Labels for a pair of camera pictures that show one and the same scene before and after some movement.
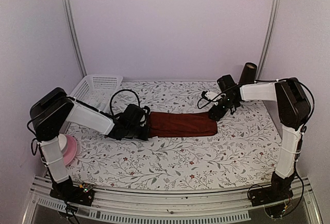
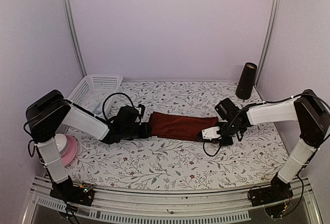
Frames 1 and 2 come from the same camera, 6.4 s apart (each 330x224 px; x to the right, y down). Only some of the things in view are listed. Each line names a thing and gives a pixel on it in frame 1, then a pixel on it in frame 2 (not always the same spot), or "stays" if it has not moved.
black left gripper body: x=142 y=136 stays
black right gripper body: x=228 y=105 → x=230 y=129
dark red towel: x=162 y=124 stays
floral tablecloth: x=246 y=154 stays
